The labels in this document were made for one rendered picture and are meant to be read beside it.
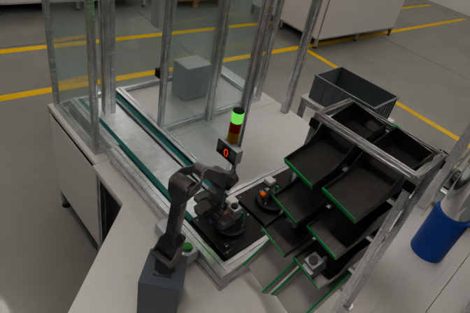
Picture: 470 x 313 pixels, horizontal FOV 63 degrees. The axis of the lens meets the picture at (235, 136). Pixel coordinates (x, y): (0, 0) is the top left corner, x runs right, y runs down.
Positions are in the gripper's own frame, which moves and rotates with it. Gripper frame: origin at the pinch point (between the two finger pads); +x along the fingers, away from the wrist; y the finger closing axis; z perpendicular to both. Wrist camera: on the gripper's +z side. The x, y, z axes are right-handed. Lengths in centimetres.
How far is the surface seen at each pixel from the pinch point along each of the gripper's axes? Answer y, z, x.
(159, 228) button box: -15.9, 12.6, 13.7
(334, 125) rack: 27, -15, -56
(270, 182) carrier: -7.9, -45.7, 10.3
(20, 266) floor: -101, 50, 110
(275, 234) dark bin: 24.8, -6.8, -10.5
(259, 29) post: -19, -26, -66
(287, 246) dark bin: 30.8, -6.3, -10.8
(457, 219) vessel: 63, -86, -6
